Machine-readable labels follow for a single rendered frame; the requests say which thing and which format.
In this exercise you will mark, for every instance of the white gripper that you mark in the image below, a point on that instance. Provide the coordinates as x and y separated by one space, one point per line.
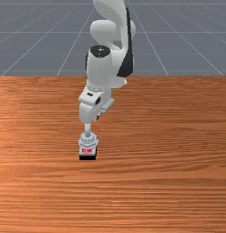
88 104

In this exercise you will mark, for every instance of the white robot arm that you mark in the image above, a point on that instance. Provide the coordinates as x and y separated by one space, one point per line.
101 69

